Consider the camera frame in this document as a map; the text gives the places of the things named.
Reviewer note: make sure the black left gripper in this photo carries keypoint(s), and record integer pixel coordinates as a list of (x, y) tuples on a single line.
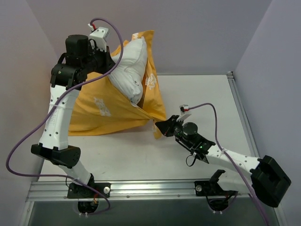
[(106, 59)]

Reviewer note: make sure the aluminium right side rail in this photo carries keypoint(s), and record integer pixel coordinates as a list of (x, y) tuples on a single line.
[(242, 114)]

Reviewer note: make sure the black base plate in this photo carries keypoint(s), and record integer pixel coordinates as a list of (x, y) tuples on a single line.
[(76, 191), (202, 188)]

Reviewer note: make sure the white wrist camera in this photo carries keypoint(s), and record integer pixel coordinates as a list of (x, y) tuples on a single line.
[(100, 35), (184, 112)]

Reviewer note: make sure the aluminium front rail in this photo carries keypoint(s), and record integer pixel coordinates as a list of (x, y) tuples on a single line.
[(120, 190)]

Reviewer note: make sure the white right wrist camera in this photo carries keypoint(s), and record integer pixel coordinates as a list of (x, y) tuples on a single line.
[(184, 112)]

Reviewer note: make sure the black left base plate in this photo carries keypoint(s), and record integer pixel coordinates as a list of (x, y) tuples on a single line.
[(76, 191)]

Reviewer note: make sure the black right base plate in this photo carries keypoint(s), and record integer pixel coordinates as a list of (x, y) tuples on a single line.
[(202, 188)]

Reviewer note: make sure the white pillow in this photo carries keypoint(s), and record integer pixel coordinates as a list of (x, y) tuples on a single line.
[(128, 75)]

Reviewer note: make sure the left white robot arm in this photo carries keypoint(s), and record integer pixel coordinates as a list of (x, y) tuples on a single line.
[(84, 55)]

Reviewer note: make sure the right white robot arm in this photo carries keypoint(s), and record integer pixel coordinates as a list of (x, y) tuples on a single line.
[(236, 172)]

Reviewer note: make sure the aluminium rail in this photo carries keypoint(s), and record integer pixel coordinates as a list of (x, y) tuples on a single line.
[(120, 190), (242, 114)]

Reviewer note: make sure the orange Mickey Mouse pillowcase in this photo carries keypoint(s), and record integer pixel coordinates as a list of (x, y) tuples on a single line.
[(102, 109)]

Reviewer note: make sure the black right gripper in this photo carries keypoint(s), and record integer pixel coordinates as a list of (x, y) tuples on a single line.
[(172, 125)]

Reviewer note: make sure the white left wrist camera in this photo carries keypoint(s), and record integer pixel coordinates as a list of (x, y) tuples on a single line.
[(100, 35)]

